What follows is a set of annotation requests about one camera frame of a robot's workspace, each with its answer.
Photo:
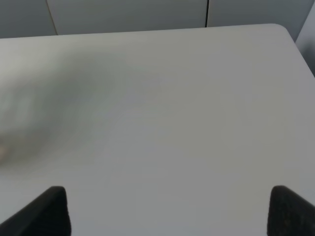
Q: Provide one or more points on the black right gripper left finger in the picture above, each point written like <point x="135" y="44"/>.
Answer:
<point x="47" y="215"/>

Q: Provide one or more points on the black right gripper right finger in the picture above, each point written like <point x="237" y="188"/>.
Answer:
<point x="289" y="214"/>

